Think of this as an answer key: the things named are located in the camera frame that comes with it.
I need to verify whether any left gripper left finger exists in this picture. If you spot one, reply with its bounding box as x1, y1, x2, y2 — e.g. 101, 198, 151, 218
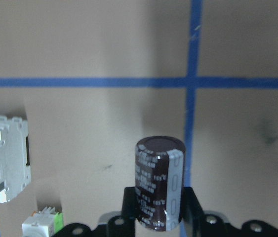
106, 187, 137, 237

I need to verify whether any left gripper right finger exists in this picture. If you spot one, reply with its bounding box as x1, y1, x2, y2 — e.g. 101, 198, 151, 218
181, 187, 204, 237

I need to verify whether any dark brown cylindrical capacitor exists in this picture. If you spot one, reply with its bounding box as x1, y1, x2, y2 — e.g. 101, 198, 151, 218
135, 136, 186, 232

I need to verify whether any white circuit breaker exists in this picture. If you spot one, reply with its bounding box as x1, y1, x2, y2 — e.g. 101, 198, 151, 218
0, 116, 31, 203

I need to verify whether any green push button switch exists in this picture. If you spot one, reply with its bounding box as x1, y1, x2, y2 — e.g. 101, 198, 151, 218
22, 207, 64, 237

